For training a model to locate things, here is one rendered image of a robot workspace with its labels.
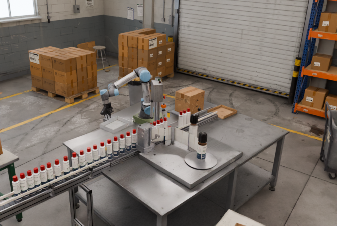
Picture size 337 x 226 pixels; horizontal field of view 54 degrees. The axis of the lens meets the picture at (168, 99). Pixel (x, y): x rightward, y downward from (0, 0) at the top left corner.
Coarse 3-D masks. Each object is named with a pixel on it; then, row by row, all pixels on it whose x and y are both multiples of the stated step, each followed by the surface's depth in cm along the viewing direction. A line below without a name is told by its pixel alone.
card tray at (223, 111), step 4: (212, 108) 437; (216, 108) 444; (220, 108) 446; (224, 108) 447; (228, 108) 443; (232, 108) 439; (208, 112) 433; (220, 112) 434; (224, 112) 434; (228, 112) 435; (232, 112) 427; (236, 112) 434; (220, 116) 422; (224, 116) 415; (228, 116) 422
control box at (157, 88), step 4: (152, 80) 346; (156, 80) 346; (160, 80) 349; (152, 84) 340; (156, 84) 334; (160, 84) 335; (152, 88) 341; (156, 88) 335; (160, 88) 336; (152, 92) 343; (156, 92) 336; (160, 92) 337; (152, 96) 344; (156, 96) 338; (160, 96) 339; (156, 100) 340; (160, 100) 341
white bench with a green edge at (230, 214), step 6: (228, 210) 263; (228, 216) 257; (234, 216) 257; (240, 216) 257; (222, 222) 251; (228, 222) 251; (234, 222) 251; (240, 222) 251; (246, 222) 252; (252, 222) 252; (258, 222) 252
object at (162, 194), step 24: (168, 120) 407; (216, 120) 412; (240, 120) 414; (72, 144) 345; (96, 144) 346; (240, 144) 357; (264, 144) 359; (120, 168) 307; (144, 168) 309; (144, 192) 276; (168, 192) 277; (192, 192) 278
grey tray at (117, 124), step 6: (108, 120) 363; (114, 120) 371; (120, 120) 372; (126, 120) 366; (102, 126) 351; (108, 126) 359; (114, 126) 360; (120, 126) 351; (126, 126) 360; (114, 132) 345
